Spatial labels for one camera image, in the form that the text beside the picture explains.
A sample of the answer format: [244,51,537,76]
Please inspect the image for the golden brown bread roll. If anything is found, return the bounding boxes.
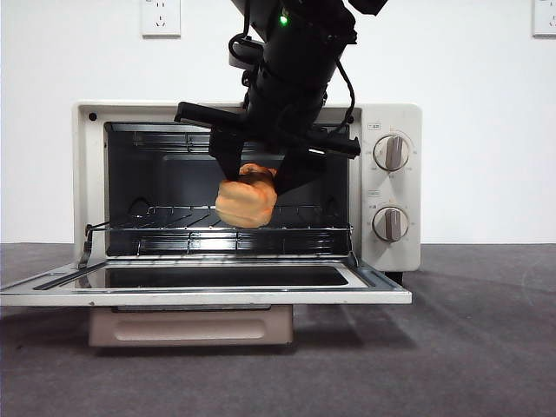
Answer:
[215,163,278,229]

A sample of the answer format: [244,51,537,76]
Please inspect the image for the glass oven door beige handle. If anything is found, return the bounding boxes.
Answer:
[0,255,413,348]

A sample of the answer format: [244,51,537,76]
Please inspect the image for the beige oven temperature knob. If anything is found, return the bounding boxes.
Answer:
[373,134,412,173]

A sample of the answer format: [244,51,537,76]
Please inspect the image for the white Toshiba toaster oven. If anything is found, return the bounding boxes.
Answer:
[72,100,422,283]

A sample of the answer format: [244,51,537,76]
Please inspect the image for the beige oven timer knob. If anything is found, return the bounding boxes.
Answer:
[372,206,410,243]

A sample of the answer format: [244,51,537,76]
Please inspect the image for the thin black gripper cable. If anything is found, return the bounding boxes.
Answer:
[336,58,357,128]

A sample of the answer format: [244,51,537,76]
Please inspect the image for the black camera cable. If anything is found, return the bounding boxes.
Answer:
[228,17,261,66]

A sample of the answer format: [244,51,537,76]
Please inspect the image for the metal wire oven rack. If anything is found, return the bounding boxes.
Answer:
[89,203,353,257]

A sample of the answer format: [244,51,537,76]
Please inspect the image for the white wall socket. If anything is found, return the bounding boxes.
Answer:
[532,0,556,38]
[141,0,182,38]

